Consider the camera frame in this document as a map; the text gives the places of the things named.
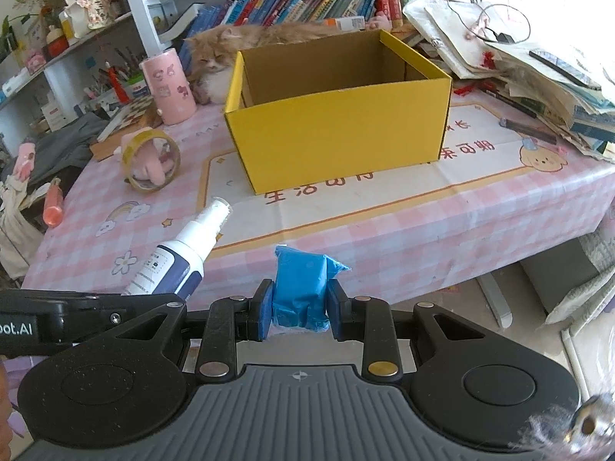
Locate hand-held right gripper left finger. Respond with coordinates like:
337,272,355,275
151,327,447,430
114,279,276,379

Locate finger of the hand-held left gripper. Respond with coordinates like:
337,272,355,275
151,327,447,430
63,294,141,344

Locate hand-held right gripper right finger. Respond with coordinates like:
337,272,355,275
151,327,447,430
327,279,487,379

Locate blue plastic packet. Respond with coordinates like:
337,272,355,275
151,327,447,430
273,245,351,332

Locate white spray bottle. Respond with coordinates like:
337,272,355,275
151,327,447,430
122,197,234,299

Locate pink plush pouch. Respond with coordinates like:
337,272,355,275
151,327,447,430
130,127,178,188

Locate yellow tape roll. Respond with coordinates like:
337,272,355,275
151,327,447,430
121,128,182,194

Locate yellow cardboard box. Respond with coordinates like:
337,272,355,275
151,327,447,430
223,29,453,196

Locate cream cloth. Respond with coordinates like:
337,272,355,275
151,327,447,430
0,173,45,279

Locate orange tube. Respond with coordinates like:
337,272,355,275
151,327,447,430
43,177,64,227

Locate pink sock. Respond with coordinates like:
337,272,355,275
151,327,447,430
13,141,38,177

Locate grey cloth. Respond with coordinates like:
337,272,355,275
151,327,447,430
29,113,111,188

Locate white long case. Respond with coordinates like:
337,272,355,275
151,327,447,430
97,103,145,142

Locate white box red label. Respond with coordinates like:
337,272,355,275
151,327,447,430
41,103,65,130

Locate wooden chess box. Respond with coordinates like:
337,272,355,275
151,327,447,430
90,97,163,162

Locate grey storage box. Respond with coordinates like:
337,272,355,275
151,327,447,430
521,235,606,313

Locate red candle stick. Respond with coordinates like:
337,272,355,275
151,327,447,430
106,61,130,104

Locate pink printed cylinder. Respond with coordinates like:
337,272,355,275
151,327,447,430
139,49,198,126

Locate fluffy orange cat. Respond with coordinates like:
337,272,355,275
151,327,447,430
185,22,337,105

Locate dark grey bar tool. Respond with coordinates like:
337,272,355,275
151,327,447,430
500,118,558,145

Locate fluffy grey pompom charm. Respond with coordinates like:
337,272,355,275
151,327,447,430
521,394,615,461

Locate orange white carton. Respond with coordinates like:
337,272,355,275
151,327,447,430
322,16,366,32

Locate pile of papers and bags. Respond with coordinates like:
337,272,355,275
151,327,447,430
404,0,615,161

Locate white bunny figurine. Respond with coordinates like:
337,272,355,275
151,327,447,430
64,0,116,39

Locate white shelf unit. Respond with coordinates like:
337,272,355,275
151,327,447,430
0,0,472,123

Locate black charger with cable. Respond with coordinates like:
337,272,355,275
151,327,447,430
447,0,532,45

